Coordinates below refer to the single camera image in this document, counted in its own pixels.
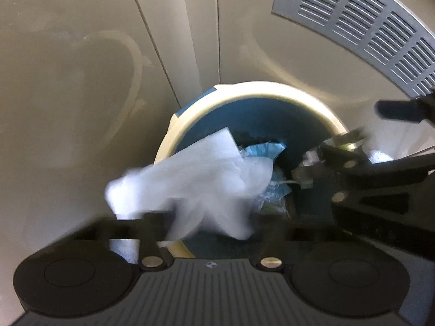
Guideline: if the white paper napkin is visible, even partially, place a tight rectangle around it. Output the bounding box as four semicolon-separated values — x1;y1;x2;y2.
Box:
105;128;274;241

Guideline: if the clear plastic wrap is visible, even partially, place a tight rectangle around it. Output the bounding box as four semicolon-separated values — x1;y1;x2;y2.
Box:
253;180;291;214

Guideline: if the cream blue-lined trash bin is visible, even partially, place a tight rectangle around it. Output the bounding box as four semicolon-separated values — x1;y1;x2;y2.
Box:
153;81;395;258

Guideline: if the grey cabinet vent grille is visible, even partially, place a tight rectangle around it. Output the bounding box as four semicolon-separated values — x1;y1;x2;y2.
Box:
272;0;435;98

